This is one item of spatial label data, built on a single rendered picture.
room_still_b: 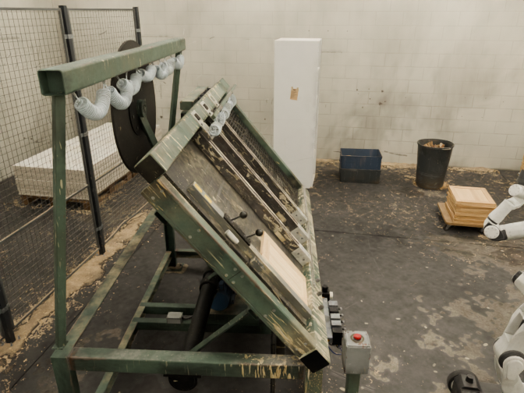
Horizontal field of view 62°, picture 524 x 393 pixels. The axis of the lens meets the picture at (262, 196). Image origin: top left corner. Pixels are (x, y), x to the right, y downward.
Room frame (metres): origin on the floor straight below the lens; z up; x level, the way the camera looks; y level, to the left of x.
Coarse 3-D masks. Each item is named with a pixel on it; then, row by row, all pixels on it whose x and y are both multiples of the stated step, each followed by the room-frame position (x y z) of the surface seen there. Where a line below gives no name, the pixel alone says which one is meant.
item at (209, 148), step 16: (192, 112) 2.49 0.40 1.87; (208, 128) 2.53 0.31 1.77; (208, 144) 2.47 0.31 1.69; (224, 160) 2.47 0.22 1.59; (240, 176) 2.50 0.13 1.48; (240, 192) 2.47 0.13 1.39; (256, 208) 2.46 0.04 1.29; (272, 224) 2.46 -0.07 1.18; (288, 240) 2.45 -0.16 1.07; (304, 256) 2.44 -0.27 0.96
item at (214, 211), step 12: (192, 192) 1.94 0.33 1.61; (204, 192) 1.99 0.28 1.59; (204, 204) 1.94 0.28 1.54; (216, 216) 1.94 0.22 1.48; (228, 228) 1.94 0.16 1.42; (240, 240) 1.93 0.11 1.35; (252, 252) 1.93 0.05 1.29; (264, 264) 1.93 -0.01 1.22; (276, 276) 1.93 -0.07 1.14; (288, 288) 1.94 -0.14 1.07; (300, 300) 1.94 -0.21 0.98; (300, 312) 1.92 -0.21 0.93
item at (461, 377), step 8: (456, 376) 2.21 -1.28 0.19; (464, 376) 2.19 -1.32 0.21; (472, 376) 2.15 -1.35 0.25; (456, 384) 2.15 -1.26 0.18; (464, 384) 2.12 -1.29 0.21; (472, 384) 2.12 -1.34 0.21; (480, 384) 2.16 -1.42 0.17; (488, 384) 2.16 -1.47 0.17; (496, 384) 2.16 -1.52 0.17; (456, 392) 2.12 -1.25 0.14; (464, 392) 2.07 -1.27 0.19; (472, 392) 2.07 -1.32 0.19; (480, 392) 2.07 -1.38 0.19; (488, 392) 2.09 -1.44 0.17; (496, 392) 2.09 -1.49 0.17
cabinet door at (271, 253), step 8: (264, 232) 2.29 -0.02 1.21; (264, 240) 2.21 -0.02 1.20; (272, 240) 2.30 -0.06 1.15; (264, 248) 2.13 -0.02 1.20; (272, 248) 2.22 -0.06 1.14; (264, 256) 2.05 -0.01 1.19; (272, 256) 2.14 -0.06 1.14; (280, 256) 2.23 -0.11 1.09; (272, 264) 2.05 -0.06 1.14; (280, 264) 2.14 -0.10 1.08; (288, 264) 2.23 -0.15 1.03; (280, 272) 2.06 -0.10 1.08; (288, 272) 2.15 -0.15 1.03; (296, 272) 2.24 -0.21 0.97; (288, 280) 2.07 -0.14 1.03; (296, 280) 2.17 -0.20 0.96; (304, 280) 2.25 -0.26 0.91; (296, 288) 2.08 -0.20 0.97; (304, 288) 2.17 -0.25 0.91; (304, 296) 2.07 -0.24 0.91
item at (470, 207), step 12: (456, 192) 4.88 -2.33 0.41; (468, 192) 4.89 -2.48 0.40; (480, 192) 4.89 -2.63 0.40; (444, 204) 5.13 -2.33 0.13; (456, 204) 4.64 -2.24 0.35; (468, 204) 4.58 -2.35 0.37; (480, 204) 4.55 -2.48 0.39; (492, 204) 4.53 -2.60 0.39; (444, 216) 4.78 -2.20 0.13; (456, 216) 4.61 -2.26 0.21; (468, 216) 4.57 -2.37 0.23; (480, 216) 4.55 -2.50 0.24; (444, 228) 4.65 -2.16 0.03; (480, 228) 4.60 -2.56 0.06
